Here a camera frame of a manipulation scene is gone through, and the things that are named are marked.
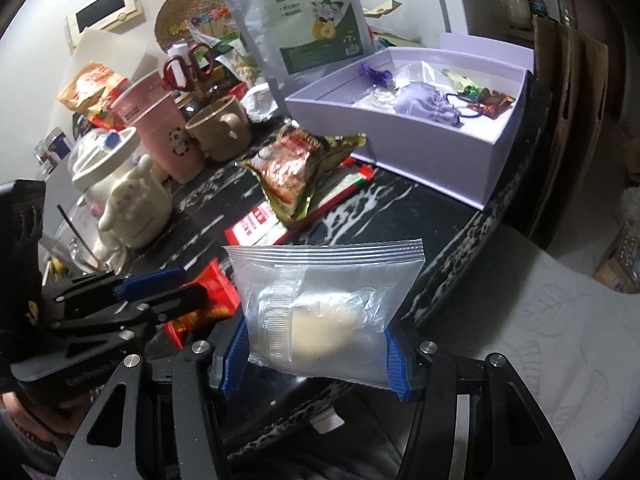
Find red orange snack pack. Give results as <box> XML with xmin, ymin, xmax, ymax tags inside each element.
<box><xmin>164</xmin><ymin>258</ymin><xmax>240</xmax><ymax>350</ymax></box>

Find clear zip bag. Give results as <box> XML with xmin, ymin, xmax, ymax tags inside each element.
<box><xmin>227</xmin><ymin>238</ymin><xmax>425</xmax><ymax>389</ymax></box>

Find purple silk pouch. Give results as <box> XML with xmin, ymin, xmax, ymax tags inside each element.
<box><xmin>392</xmin><ymin>82</ymin><xmax>461</xmax><ymax>127</ymax></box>

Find small green candy wrapper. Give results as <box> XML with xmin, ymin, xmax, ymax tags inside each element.
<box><xmin>442</xmin><ymin>70</ymin><xmax>490</xmax><ymax>101</ymax></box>

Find white bunny figurine jar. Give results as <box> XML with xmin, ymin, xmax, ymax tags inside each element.
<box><xmin>68</xmin><ymin>127</ymin><xmax>171</xmax><ymax>249</ymax></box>

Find red flat packet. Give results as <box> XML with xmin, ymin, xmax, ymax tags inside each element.
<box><xmin>224</xmin><ymin>157</ymin><xmax>374</xmax><ymax>246</ymax></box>

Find brown ceramic mug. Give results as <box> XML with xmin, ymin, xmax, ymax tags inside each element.
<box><xmin>186</xmin><ymin>96</ymin><xmax>252</xmax><ymax>162</ymax></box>

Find pink panda cup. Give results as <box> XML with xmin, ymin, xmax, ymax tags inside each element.
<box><xmin>111</xmin><ymin>70</ymin><xmax>205</xmax><ymax>184</ymax></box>

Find orange foil snack packet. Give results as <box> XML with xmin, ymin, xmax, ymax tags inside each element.
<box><xmin>239</xmin><ymin>125</ymin><xmax>367</xmax><ymax>216</ymax></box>

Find orange red snack bag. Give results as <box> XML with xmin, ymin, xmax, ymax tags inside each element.
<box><xmin>55</xmin><ymin>61</ymin><xmax>131</xmax><ymax>130</ymax></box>

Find lavender gift box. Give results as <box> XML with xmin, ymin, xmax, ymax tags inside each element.
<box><xmin>285</xmin><ymin>32</ymin><xmax>534</xmax><ymax>209</ymax></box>

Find small brown candy packet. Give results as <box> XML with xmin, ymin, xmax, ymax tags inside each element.
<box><xmin>476</xmin><ymin>91</ymin><xmax>514</xmax><ymax>119</ymax></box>

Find silver green standing pouch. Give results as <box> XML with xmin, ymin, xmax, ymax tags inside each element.
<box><xmin>224</xmin><ymin>0</ymin><xmax>374</xmax><ymax>104</ymax></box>

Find red handled scissors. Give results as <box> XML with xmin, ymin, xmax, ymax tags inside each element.
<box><xmin>162</xmin><ymin>41</ymin><xmax>215</xmax><ymax>92</ymax></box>

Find wall intercom panel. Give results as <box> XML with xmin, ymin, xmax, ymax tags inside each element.
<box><xmin>65</xmin><ymin>0</ymin><xmax>143</xmax><ymax>52</ymax></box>

